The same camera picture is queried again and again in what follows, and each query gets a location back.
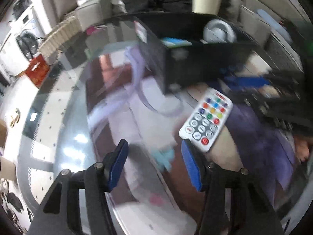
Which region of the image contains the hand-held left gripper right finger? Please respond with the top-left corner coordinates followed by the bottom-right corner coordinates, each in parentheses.
top-left (180, 138), bottom-right (284, 235)

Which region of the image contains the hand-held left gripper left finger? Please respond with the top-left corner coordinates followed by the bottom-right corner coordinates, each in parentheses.
top-left (29, 139), bottom-right (129, 235)

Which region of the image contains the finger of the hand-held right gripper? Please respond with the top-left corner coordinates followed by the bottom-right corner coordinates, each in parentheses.
top-left (241, 90), bottom-right (295, 129)
top-left (224, 70), bottom-right (297, 91)

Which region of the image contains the white remote control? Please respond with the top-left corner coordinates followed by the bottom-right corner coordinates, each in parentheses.
top-left (178, 87), bottom-right (233, 153)

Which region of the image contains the black cardboard box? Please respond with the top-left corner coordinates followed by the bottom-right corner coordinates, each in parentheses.
top-left (133, 13), bottom-right (264, 95)

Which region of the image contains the person's right hand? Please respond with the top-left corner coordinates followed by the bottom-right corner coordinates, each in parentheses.
top-left (293, 134), bottom-right (313, 162)

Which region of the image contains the grey mesh chair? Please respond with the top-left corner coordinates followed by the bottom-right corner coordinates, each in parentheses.
top-left (264, 27), bottom-right (310, 75)

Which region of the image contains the blue pillow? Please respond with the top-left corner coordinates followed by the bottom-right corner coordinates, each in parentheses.
top-left (255, 8), bottom-right (292, 42)

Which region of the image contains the white cup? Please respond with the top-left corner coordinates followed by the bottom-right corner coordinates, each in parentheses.
top-left (191, 0), bottom-right (223, 15)

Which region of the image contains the red box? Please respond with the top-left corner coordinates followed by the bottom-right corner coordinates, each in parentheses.
top-left (24, 54), bottom-right (52, 89)

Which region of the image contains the wicker basket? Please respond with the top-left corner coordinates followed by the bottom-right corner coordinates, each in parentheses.
top-left (39, 16), bottom-right (82, 58)

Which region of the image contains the grey sofa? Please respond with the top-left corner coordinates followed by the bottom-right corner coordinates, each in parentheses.
top-left (48, 0), bottom-right (272, 32)

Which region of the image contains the white washing machine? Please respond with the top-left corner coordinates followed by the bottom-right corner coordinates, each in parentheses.
top-left (2, 5), bottom-right (48, 75)

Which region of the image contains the grey cushion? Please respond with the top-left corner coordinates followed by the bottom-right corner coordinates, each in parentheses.
top-left (46, 0), bottom-right (81, 25)

